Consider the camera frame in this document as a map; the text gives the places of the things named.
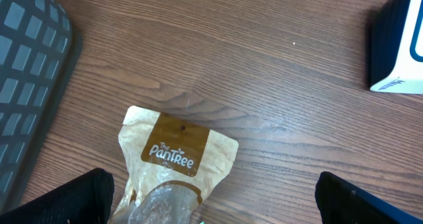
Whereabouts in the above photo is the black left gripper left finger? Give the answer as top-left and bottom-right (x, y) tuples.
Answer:
(1, 168), (114, 224)

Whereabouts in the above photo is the grey plastic basket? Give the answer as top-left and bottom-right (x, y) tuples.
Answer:
(1, 0), (83, 213)

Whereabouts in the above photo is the white barcode scanner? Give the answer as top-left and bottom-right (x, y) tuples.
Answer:
(369, 0), (422, 94)

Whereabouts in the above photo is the brown white snack packet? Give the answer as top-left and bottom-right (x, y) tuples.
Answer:
(110, 106), (239, 223)

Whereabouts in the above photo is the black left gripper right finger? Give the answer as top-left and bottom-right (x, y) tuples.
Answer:
(315, 171), (422, 224)

